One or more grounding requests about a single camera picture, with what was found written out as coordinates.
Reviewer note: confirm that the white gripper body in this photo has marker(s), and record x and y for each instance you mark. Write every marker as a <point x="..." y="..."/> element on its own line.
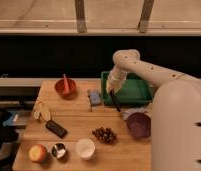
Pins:
<point x="115" y="80"/>

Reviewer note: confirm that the orange carrot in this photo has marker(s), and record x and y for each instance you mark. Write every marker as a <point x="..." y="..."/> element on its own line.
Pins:
<point x="66" y="84"/>

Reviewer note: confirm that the right metal window post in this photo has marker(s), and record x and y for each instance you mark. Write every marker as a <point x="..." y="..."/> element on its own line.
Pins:
<point x="145" y="15"/>

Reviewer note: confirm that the left metal window post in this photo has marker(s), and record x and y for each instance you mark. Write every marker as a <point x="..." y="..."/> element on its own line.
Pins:
<point x="80" y="16"/>

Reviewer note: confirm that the metal window post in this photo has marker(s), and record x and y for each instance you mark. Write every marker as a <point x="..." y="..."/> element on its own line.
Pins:
<point x="145" y="15"/>
<point x="80" y="16"/>

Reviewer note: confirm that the bunch of dark grapes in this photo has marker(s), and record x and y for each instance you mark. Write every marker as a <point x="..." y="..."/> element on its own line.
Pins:
<point x="105" y="135"/>

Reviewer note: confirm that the red apple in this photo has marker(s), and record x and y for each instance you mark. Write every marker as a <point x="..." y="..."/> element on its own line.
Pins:
<point x="37" y="153"/>

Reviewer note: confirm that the red bowl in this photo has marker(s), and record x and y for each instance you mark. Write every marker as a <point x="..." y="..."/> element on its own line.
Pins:
<point x="59" y="87"/>

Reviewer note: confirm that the green plastic tray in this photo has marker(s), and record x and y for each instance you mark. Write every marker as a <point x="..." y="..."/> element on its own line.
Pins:
<point x="135" y="91"/>

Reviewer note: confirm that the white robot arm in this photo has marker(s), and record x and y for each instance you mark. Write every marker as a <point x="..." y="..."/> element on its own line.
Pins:
<point x="176" y="111"/>

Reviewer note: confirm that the small metal cup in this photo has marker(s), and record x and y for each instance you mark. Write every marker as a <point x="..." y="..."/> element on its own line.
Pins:
<point x="58" y="150"/>

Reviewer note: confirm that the light purple cloth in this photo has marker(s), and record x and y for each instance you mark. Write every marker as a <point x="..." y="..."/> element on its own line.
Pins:
<point x="128" y="112"/>

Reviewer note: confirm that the wooden table top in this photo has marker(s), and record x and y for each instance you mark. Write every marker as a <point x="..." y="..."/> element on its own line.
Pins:
<point x="80" y="119"/>

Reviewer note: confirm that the yellow banana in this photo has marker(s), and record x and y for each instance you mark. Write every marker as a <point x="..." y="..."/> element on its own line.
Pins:
<point x="41" y="111"/>

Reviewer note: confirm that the blue sponge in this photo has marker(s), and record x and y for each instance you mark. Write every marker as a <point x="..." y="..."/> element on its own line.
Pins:
<point x="95" y="98"/>

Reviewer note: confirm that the black rectangular remote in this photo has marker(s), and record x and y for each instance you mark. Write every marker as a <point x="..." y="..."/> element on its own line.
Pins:
<point x="56" y="128"/>

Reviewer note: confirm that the white cup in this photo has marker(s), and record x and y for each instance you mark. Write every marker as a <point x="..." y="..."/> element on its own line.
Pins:
<point x="85" y="148"/>

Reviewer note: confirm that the black dish brush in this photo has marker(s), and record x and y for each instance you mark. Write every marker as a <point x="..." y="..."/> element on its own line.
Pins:
<point x="115" y="101"/>

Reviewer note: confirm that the black chair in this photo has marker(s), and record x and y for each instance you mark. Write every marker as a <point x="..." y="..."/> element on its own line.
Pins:
<point x="7" y="135"/>

